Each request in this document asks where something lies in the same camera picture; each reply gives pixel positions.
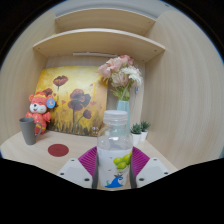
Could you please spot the yellow poppy flower painting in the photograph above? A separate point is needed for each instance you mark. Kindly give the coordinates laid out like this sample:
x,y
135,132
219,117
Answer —
x,y
75,83

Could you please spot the red and white plush toy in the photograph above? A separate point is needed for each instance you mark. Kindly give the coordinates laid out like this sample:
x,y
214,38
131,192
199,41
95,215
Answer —
x,y
39,108

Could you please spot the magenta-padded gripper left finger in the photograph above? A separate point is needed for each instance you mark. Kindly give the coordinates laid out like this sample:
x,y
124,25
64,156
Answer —
x,y
74,170

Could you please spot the pink and white flower bouquet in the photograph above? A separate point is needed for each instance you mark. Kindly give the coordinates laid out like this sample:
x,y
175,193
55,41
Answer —
x,y
121,75

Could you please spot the flat round red coaster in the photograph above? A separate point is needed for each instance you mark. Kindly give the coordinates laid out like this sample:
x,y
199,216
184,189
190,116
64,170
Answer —
x,y
58,150

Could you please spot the small potted succulent white pot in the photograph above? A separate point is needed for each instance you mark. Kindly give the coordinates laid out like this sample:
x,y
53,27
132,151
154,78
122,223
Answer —
x,y
135,133
144,130

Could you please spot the clear plastic drink bottle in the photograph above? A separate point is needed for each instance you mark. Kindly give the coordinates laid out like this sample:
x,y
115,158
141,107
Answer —
x,y
114,156

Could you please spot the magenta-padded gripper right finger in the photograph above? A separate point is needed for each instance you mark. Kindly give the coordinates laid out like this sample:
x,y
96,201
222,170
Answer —
x,y
151,170

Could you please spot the light wood shelf unit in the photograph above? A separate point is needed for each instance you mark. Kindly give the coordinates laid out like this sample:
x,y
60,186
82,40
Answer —
x,y
100,40

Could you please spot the grey ribbed mug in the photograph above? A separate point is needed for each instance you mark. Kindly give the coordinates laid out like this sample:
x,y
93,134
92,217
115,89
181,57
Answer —
x,y
28,131

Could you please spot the pale teal vase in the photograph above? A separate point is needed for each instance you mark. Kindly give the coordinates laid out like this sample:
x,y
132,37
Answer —
x,y
123,105

